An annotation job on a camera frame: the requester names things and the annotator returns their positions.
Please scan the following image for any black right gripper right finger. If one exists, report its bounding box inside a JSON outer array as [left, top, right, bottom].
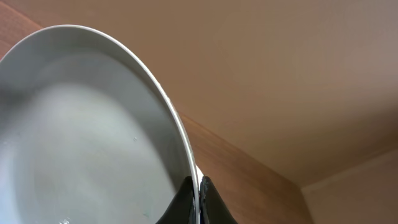
[[200, 176, 238, 224]]

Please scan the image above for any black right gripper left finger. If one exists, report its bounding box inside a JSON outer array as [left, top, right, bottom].
[[156, 176, 195, 224]]

